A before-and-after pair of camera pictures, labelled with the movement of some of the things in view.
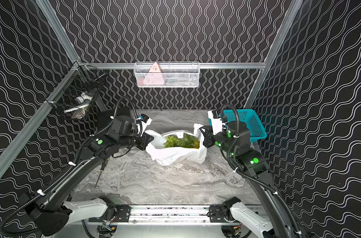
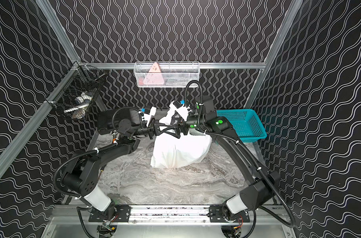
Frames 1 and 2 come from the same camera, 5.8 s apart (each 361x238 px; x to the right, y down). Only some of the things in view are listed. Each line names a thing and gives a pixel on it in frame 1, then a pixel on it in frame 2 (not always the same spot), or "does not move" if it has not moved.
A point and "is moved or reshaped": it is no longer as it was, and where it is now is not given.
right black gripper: x=210 y=136 to x=182 y=125
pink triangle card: x=154 y=76 does not move
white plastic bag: x=176 y=155 is moved or reshaped
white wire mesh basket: x=173 y=75 does not move
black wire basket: x=75 y=95 does not move
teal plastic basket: x=248 y=116 does not move
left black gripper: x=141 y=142 to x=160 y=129
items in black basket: x=81 y=103 does not move
